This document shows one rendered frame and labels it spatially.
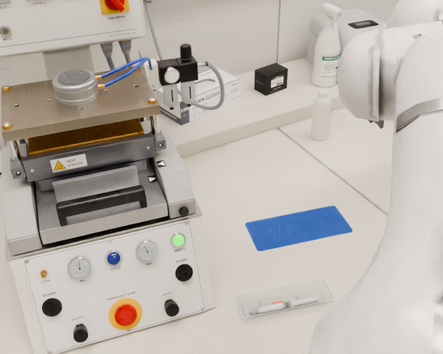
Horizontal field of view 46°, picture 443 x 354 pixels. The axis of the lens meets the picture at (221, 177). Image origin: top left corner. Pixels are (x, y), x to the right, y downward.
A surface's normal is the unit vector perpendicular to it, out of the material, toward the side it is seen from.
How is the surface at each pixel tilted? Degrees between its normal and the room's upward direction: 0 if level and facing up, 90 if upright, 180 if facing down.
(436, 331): 27
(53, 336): 65
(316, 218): 0
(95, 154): 90
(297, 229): 0
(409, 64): 58
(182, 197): 41
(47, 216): 0
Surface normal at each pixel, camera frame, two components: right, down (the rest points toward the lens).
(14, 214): 0.20, -0.26
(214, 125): -0.02, -0.81
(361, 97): -0.67, 0.60
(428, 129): -0.55, -0.37
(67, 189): 0.33, 0.55
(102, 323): 0.29, 0.16
